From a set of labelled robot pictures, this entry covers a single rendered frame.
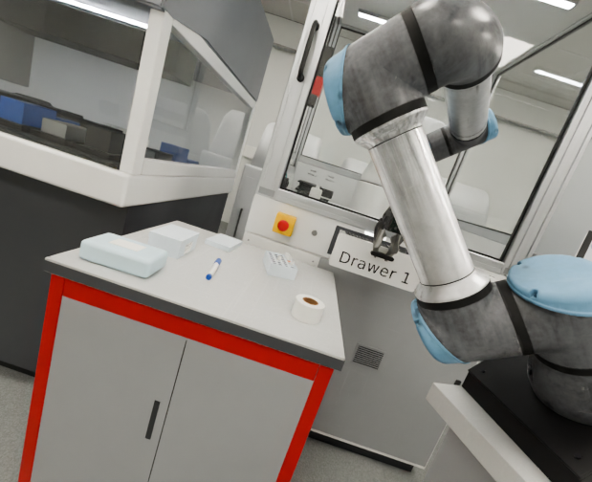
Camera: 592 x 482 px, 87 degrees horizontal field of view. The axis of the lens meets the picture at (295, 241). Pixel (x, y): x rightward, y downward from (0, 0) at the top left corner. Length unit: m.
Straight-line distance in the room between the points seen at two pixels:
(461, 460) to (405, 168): 0.54
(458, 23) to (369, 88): 0.12
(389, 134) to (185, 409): 0.67
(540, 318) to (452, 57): 0.37
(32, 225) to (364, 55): 1.18
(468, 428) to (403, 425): 0.89
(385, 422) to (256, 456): 0.82
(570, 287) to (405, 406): 1.06
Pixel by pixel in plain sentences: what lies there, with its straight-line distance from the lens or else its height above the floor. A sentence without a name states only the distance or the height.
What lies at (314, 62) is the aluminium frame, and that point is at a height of 1.43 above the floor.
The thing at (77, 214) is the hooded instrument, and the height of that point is 0.71.
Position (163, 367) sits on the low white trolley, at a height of 0.60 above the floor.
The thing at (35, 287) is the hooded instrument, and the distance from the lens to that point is 1.44.
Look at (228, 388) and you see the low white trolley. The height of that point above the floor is 0.60.
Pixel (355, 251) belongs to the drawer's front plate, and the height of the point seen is 0.89.
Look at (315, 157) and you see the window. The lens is 1.18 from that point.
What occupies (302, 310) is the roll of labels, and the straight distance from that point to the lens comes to 0.71.
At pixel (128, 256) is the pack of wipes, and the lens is 0.73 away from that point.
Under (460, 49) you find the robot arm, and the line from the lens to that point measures 0.51.
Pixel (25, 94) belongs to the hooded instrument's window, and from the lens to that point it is 1.29.
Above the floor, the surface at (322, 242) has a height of 0.85.
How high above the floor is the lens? 1.07
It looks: 12 degrees down
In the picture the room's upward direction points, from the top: 18 degrees clockwise
